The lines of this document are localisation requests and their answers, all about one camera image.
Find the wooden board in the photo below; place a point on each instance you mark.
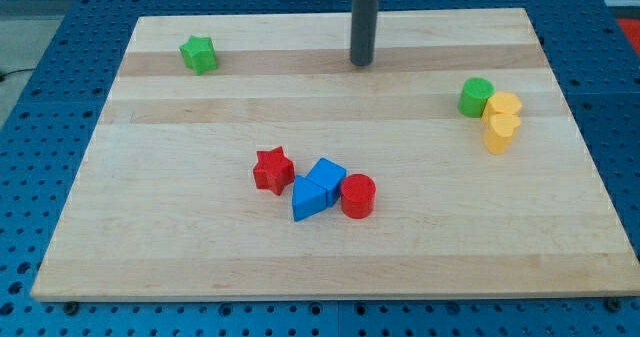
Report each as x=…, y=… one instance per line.
x=164, y=206

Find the yellow heart block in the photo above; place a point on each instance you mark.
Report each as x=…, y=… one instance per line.
x=500, y=131

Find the green cylinder block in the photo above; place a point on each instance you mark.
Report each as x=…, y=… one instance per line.
x=474, y=95

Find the blue triangle block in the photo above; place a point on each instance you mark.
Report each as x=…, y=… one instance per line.
x=308, y=198

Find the red star block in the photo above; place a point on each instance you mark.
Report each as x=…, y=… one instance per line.
x=273, y=170

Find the red cylinder block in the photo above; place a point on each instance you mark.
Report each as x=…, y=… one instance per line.
x=358, y=192

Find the yellow hexagon block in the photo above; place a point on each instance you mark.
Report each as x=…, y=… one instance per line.
x=501, y=103

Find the green star block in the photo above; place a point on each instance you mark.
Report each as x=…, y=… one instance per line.
x=199, y=54

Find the blue cube block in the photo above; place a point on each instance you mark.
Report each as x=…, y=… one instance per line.
x=329, y=175

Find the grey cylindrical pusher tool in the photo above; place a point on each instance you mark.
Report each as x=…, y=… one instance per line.
x=363, y=31

